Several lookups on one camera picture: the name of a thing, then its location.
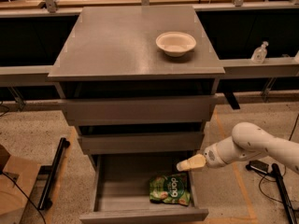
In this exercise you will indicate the clear sanitizer bottle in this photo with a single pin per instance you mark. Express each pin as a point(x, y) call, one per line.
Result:
point(260, 53)

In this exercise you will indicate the small black floor device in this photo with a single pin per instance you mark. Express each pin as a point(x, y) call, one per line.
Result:
point(258, 166)

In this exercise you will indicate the green rice chip bag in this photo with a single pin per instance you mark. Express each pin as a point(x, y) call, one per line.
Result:
point(170, 189)

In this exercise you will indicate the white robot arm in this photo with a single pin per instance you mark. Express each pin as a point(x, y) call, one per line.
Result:
point(246, 143)

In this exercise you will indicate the grey middle drawer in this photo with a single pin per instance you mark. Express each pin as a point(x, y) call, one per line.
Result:
point(140, 142)

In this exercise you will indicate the grey metal rail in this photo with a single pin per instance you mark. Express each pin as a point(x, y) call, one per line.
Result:
point(38, 75)

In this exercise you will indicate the grey drawer cabinet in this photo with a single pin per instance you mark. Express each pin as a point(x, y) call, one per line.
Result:
point(128, 34)

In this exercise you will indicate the white paper bowl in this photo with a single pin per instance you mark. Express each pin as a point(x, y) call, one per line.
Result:
point(175, 44)

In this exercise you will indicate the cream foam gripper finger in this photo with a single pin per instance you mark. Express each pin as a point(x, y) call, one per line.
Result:
point(194, 162)

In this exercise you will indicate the grey top drawer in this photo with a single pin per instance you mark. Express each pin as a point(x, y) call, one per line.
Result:
point(140, 110)

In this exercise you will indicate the cardboard box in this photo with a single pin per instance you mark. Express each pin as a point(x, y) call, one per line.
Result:
point(17, 179)

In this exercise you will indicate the black stand leg left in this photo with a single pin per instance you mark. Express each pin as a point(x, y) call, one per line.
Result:
point(51, 171)

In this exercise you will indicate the grey open bottom drawer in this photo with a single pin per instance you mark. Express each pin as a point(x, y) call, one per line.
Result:
point(121, 193)

